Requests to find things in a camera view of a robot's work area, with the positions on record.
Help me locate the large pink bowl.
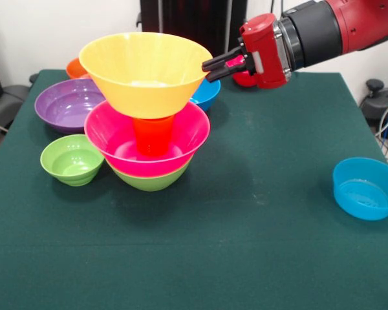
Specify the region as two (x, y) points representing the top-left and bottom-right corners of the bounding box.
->
(83, 99), (211, 178)

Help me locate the purple bowl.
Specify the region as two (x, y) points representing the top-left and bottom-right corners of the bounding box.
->
(34, 78), (106, 135)

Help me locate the small blue bowl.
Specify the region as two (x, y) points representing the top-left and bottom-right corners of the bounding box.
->
(332, 157), (388, 222)

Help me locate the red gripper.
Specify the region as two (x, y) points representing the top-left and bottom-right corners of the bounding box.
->
(201, 12), (294, 90)

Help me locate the medium blue bowl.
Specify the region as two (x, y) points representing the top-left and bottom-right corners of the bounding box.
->
(189, 78), (221, 112)

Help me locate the large orange bowl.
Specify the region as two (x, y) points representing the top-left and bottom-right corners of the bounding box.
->
(78, 32), (214, 119)

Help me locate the small green bowl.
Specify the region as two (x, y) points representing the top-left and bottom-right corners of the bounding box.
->
(39, 134), (105, 187)

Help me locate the small pink-red bowl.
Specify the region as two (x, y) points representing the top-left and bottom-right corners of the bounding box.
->
(226, 54), (258, 87)

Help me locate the black chair base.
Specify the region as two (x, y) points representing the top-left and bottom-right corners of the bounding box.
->
(0, 84), (30, 133)
(360, 78), (388, 140)

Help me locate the small orange bowl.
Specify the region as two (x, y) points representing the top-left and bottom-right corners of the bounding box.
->
(66, 57), (91, 79)

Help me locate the medium green bowl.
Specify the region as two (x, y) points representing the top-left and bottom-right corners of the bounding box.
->
(107, 158), (192, 192)

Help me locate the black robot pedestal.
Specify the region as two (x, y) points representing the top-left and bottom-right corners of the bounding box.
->
(136, 0), (248, 59)

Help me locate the dark green tablecloth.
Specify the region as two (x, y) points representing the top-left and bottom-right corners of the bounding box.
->
(0, 69), (388, 310)

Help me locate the orange cup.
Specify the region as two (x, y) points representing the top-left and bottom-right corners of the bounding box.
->
(132, 114), (175, 158)

